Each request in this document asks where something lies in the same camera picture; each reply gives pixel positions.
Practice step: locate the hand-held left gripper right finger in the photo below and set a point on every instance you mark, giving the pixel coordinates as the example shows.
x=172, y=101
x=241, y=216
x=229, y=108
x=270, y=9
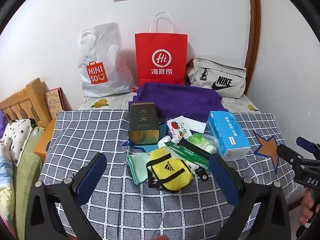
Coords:
x=225, y=180

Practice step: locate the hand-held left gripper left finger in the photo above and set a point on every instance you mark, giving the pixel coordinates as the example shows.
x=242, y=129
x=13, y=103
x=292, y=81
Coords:
x=92, y=177

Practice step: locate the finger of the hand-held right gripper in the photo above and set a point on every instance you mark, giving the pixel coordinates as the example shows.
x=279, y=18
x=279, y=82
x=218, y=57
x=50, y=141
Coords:
x=287, y=152
x=303, y=142

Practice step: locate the mint green sock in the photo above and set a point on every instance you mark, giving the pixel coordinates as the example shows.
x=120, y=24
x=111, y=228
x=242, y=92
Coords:
x=137, y=167

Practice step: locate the green tissue packet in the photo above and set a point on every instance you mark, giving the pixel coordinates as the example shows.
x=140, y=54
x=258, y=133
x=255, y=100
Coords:
x=200, y=140

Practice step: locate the blue tissue pack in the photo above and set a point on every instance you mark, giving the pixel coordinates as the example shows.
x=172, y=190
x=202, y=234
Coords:
x=225, y=132

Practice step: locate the green sachet packet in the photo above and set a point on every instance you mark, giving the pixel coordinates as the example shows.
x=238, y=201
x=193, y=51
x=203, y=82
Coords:
x=185, y=153

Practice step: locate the yellow pouch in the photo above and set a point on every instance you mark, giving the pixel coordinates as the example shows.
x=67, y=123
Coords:
x=167, y=170

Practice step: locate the white rectangular packet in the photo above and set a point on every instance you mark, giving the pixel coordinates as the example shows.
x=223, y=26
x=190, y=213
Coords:
x=198, y=126

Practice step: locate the fruit-print wipe packet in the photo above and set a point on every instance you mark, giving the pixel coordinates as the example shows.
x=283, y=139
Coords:
x=177, y=127

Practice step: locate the white glove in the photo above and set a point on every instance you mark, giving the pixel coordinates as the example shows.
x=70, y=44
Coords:
x=165, y=141

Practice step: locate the person's right hand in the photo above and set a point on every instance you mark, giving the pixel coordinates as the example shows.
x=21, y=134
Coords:
x=310, y=205

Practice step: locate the grey checked blanket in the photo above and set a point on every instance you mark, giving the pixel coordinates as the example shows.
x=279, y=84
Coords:
x=87, y=135

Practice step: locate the wooden nightstand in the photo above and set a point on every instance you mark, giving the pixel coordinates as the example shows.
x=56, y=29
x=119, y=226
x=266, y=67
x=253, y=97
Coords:
x=45, y=140

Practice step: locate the green blanket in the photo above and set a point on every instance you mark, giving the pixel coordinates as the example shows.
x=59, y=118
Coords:
x=25, y=175

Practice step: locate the dark tin box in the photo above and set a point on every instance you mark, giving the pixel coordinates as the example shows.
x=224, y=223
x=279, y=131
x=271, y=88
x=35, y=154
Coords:
x=142, y=120

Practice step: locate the newsprint pattern bedsheet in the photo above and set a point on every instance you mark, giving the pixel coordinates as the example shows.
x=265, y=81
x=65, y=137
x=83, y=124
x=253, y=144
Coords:
x=112, y=102

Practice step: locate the patterned gift box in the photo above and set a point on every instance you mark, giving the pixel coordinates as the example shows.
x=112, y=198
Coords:
x=53, y=102

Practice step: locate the white flower-print pillow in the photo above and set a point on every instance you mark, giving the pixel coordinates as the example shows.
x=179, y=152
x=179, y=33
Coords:
x=17, y=135

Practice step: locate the pastel patterned quilt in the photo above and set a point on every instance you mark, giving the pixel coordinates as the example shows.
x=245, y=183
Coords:
x=6, y=180

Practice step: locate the purple towel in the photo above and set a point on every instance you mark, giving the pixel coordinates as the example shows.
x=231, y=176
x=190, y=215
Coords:
x=175, y=97

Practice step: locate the wooden headboard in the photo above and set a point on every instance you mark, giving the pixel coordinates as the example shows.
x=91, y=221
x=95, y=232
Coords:
x=25, y=97

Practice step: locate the grey waist bag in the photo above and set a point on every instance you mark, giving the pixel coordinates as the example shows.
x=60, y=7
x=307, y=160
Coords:
x=215, y=72

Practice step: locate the white plastic shopping bag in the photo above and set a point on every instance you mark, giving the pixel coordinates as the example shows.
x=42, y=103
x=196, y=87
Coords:
x=100, y=55

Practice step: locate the red paper bag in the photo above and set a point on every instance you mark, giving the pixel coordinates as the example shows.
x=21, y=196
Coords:
x=160, y=45

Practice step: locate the wooden door frame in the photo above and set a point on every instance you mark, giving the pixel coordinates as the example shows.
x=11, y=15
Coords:
x=253, y=30

